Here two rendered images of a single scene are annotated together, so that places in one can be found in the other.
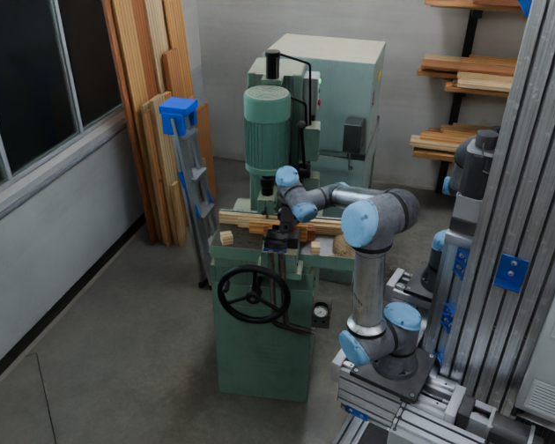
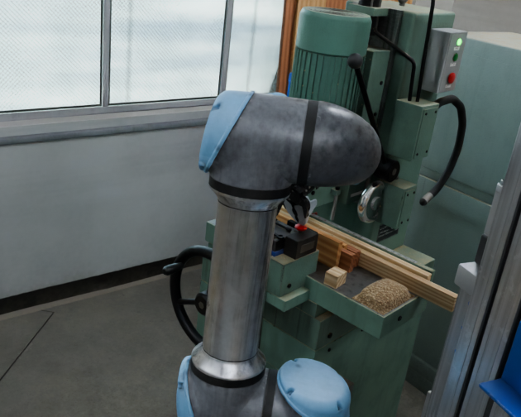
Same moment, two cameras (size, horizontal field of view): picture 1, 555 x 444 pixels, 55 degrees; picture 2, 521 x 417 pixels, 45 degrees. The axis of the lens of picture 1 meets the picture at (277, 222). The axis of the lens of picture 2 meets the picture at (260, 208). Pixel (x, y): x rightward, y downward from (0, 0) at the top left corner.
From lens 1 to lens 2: 103 cm
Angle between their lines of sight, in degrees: 30
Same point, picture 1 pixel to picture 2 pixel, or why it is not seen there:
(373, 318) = (222, 342)
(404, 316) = (308, 386)
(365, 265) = (218, 220)
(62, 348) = (79, 321)
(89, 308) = (140, 298)
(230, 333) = not seen: hidden behind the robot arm
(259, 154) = not seen: hidden behind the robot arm
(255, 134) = (298, 67)
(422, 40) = not seen: outside the picture
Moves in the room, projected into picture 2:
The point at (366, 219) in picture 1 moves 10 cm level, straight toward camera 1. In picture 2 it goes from (214, 110) to (150, 118)
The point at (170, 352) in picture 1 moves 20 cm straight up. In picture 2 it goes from (174, 385) to (177, 342)
